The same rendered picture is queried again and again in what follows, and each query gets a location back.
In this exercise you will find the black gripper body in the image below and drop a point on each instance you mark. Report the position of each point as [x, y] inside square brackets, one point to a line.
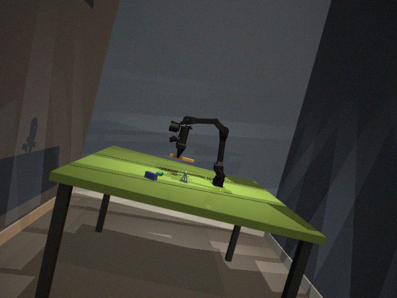
[182, 141]

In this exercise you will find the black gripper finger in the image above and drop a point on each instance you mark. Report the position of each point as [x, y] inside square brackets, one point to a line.
[179, 151]

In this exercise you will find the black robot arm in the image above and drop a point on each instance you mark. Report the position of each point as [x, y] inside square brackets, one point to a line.
[218, 180]

